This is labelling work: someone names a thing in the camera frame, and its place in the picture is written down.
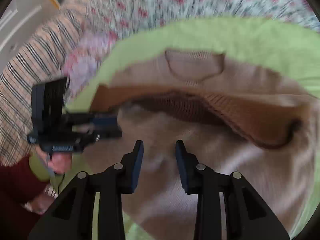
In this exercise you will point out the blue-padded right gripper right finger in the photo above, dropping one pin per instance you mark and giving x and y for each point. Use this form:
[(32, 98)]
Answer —
[(199, 179)]

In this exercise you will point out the person's left hand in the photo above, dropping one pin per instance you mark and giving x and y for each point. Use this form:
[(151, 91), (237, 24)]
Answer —
[(57, 163)]

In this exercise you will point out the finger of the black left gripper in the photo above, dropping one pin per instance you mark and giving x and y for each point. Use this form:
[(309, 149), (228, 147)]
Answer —
[(103, 124)]

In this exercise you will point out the pastel floral pillow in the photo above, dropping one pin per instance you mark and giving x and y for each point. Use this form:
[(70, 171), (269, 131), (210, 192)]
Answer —
[(83, 62)]

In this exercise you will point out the rose floral white quilt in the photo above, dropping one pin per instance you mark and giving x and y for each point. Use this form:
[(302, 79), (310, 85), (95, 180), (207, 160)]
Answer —
[(126, 17)]

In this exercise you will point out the beige knit sweater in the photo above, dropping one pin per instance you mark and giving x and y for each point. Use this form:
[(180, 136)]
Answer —
[(233, 116)]

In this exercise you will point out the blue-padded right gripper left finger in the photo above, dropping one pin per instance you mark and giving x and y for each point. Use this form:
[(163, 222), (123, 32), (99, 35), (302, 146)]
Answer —
[(120, 178)]

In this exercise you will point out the red knit cardigan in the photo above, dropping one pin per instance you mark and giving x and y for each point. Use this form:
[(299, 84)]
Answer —
[(23, 200)]

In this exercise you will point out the plaid checked blanket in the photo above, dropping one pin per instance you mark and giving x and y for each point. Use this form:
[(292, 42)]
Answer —
[(39, 59)]

